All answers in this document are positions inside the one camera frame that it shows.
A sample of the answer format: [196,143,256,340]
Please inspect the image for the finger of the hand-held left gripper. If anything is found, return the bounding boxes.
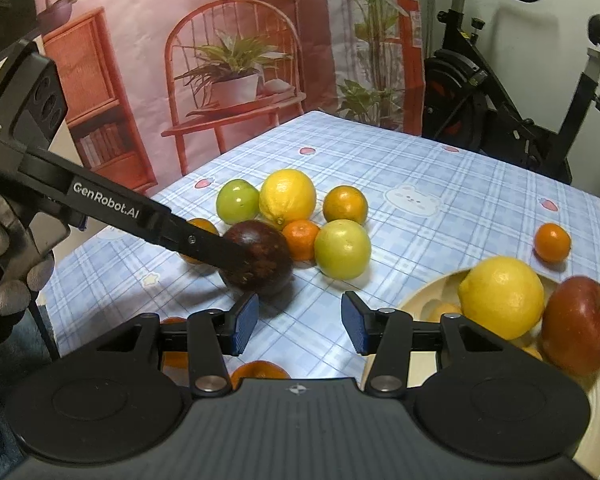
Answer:
[155,207,248,281]

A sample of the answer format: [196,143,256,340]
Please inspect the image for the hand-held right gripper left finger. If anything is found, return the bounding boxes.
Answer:
[92,291,261,397]

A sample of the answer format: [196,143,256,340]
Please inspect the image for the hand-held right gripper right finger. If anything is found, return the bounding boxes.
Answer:
[340,290,510,397]

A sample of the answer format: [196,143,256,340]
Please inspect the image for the orange tangerine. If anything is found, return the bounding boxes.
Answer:
[281,219,322,262]
[179,217,220,266]

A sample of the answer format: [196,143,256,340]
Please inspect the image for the small smooth orange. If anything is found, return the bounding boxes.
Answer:
[230,360,292,391]
[534,222,572,263]
[159,316,191,372]

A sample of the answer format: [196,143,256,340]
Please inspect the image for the dark purple mangosteen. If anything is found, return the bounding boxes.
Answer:
[219,220,295,296]

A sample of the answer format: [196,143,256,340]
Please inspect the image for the large yellow lemon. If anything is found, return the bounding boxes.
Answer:
[457,256,546,341]

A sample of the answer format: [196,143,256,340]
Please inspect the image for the red apple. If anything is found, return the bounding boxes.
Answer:
[540,275,600,377]

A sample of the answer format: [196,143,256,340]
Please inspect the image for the person's left hand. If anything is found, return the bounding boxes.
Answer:
[0,192,56,348]

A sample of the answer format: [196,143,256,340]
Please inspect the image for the green apple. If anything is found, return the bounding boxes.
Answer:
[216,179,261,225]

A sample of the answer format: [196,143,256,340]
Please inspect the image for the yellow-green apple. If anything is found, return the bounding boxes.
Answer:
[314,219,372,281]

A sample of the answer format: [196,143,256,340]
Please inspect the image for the greenish orange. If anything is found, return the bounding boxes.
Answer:
[322,185,369,226]

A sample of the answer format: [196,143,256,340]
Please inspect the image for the blue plaid tablecloth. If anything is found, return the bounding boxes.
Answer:
[42,110,600,396]

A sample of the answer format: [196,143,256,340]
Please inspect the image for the black exercise bike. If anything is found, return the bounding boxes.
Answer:
[417,0,600,186]

